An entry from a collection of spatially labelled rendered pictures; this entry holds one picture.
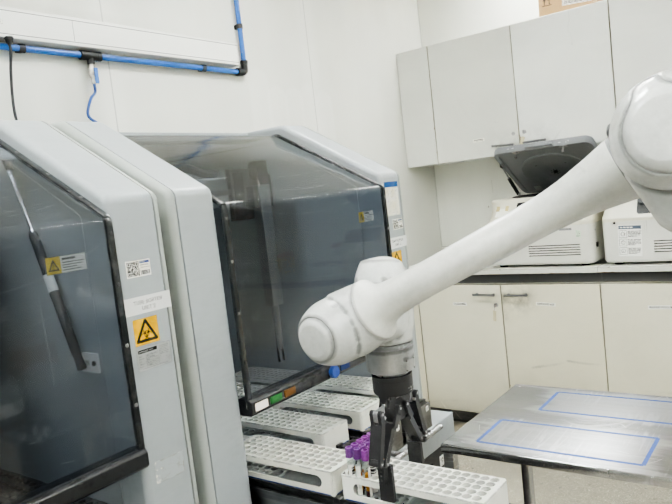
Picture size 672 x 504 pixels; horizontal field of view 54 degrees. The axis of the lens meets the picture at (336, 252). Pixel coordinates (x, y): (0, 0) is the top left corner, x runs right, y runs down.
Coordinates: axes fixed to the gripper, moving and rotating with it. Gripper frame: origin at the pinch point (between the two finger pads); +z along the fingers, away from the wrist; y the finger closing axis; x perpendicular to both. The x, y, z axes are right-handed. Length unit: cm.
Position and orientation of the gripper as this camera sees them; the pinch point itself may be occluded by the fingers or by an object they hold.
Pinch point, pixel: (402, 476)
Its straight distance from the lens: 130.7
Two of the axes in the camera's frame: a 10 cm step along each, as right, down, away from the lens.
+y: 5.9, -1.4, 7.9
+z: 1.1, 9.9, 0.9
